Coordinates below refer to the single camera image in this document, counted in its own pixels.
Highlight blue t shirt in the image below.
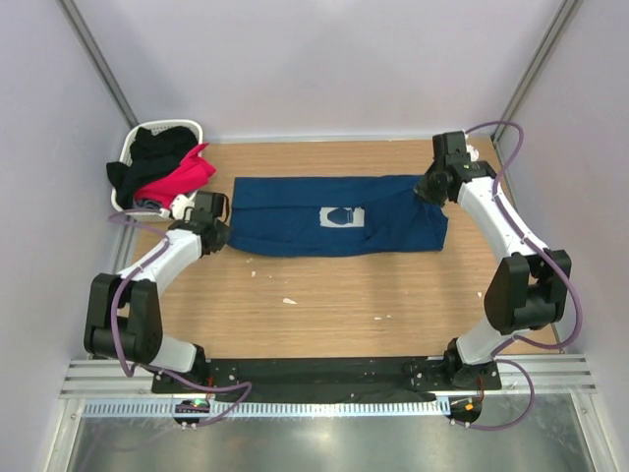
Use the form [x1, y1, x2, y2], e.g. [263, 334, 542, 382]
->
[228, 175, 448, 257]

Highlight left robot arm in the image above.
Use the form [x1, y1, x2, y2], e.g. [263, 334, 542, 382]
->
[84, 192, 230, 388]

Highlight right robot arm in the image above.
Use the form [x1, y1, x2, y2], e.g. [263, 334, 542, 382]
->
[416, 131, 572, 388]

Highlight pink t shirt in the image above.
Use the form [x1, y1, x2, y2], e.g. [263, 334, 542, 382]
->
[134, 143, 216, 205]

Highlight grey t shirt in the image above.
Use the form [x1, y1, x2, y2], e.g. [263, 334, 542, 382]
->
[132, 194, 190, 213]

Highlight white laundry basket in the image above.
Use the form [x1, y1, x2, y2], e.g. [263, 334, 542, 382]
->
[106, 119, 203, 222]

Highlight black t shirt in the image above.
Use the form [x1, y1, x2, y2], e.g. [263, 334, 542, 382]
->
[106, 126, 199, 209]

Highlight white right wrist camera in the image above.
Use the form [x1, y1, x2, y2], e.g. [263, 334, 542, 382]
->
[466, 144, 480, 161]

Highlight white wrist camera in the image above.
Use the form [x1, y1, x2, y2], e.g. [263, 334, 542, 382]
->
[158, 194, 195, 219]
[466, 144, 480, 161]

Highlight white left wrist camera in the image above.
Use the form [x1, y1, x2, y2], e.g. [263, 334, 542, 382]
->
[158, 194, 195, 219]

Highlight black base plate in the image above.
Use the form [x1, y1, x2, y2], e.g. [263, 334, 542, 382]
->
[183, 356, 502, 404]

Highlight aluminium frame rail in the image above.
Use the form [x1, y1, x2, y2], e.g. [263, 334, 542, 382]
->
[61, 354, 597, 404]

